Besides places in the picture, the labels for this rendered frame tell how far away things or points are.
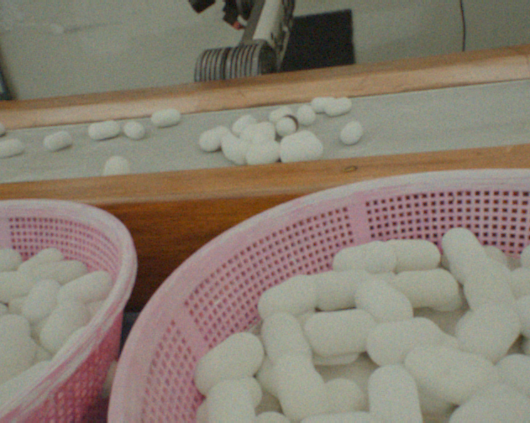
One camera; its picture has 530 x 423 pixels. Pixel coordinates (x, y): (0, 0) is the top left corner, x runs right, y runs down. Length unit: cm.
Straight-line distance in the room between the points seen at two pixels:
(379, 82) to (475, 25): 199
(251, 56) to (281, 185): 59
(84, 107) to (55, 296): 49
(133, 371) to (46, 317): 12
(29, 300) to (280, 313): 14
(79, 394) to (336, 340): 10
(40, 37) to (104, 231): 266
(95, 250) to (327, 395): 18
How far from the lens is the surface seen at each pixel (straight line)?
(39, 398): 19
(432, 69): 68
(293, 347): 21
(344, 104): 57
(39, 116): 80
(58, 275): 32
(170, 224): 34
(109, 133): 63
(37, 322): 30
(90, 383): 23
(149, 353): 19
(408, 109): 58
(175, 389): 20
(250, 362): 22
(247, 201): 32
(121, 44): 277
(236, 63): 90
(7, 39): 304
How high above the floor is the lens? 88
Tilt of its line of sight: 24 degrees down
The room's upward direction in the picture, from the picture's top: 8 degrees counter-clockwise
